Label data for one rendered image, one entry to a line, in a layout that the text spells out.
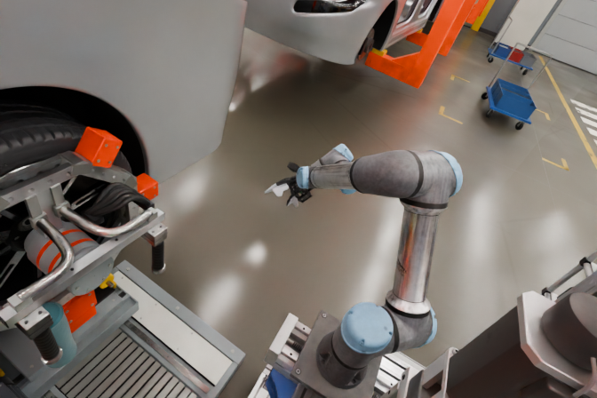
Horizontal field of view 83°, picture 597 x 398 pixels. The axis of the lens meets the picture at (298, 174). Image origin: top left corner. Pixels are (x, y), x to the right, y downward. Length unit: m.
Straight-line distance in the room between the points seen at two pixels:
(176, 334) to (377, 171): 1.37
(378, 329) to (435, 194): 0.36
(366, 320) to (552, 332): 0.57
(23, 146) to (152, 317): 1.12
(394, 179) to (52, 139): 0.88
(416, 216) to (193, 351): 1.30
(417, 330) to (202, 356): 1.12
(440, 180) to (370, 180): 0.16
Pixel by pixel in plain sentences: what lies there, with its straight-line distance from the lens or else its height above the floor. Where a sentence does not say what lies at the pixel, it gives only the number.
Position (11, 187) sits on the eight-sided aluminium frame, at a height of 1.12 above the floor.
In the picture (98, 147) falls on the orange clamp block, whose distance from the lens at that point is 1.08.
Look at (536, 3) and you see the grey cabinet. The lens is 11.77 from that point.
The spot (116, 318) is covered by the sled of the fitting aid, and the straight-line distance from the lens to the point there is 1.86.
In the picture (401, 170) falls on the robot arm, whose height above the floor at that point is 1.39.
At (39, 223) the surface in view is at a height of 1.01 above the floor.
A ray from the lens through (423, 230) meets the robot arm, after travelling 0.89.
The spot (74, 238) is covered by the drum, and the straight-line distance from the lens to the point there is 1.15.
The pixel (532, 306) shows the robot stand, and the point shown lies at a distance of 0.45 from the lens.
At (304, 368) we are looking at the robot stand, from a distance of 1.07.
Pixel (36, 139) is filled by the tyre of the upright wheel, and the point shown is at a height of 1.17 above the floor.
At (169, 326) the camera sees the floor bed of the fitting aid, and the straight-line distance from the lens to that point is 1.90.
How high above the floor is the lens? 1.79
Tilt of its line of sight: 38 degrees down
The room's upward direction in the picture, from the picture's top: 18 degrees clockwise
